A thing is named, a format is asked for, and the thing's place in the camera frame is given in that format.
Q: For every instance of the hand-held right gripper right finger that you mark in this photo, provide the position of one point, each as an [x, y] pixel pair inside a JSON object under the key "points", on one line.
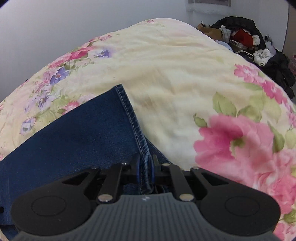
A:
{"points": [[153, 170]]}

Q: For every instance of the pile of dark clothes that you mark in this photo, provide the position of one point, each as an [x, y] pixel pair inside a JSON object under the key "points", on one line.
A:
{"points": [[240, 23]]}

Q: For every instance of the floral cream blanket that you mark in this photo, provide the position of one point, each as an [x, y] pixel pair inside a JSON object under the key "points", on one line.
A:
{"points": [[185, 81]]}

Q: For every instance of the brown bag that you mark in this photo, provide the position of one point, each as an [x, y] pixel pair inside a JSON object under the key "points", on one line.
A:
{"points": [[209, 31]]}

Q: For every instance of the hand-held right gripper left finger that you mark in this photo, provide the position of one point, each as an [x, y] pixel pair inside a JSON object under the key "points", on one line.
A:
{"points": [[138, 172]]}

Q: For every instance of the black garment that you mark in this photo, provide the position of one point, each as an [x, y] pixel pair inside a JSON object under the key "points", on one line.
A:
{"points": [[279, 69]]}

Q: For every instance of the blue denim pants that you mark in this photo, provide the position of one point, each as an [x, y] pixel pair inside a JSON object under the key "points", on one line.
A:
{"points": [[81, 139]]}

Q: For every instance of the red garment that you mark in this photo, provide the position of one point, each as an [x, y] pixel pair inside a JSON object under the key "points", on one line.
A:
{"points": [[242, 37]]}

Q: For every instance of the white garment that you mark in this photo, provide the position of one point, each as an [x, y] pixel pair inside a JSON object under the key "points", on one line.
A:
{"points": [[261, 56]]}

